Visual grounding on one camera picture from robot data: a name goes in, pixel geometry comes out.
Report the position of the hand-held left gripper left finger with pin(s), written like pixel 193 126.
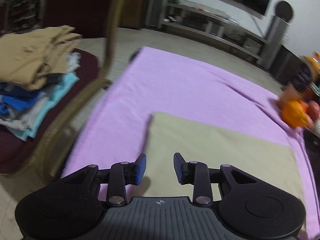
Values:
pixel 141 168

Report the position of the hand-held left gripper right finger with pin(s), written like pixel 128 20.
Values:
pixel 178 167

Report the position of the beige sweatshirt with blue collar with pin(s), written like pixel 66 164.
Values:
pixel 220 142

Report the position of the black folded garment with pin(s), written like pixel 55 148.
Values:
pixel 53 78

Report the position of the large knobbed orange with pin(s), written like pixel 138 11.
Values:
pixel 295 115

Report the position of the grey folded garment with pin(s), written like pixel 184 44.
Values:
pixel 22 121

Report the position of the white folded garment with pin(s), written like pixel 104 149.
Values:
pixel 73 60

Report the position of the metal television stand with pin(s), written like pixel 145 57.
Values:
pixel 200 31

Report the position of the orange juice bottle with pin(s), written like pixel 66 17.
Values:
pixel 297 85

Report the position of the fruit in white foam net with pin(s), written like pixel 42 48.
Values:
pixel 317 126

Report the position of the dark sideboard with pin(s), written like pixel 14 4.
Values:
pixel 286 63

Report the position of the tan folded garment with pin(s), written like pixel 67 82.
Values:
pixel 32 55

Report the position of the grey tower speaker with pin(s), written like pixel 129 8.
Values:
pixel 158 2
pixel 273 41

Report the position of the wooden cabinet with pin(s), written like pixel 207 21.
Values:
pixel 135 8

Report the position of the round black disc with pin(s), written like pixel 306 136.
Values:
pixel 283 10

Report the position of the shoe rack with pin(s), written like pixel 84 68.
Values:
pixel 23 10

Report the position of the maroon chair with gold frame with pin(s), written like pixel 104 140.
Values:
pixel 80 5

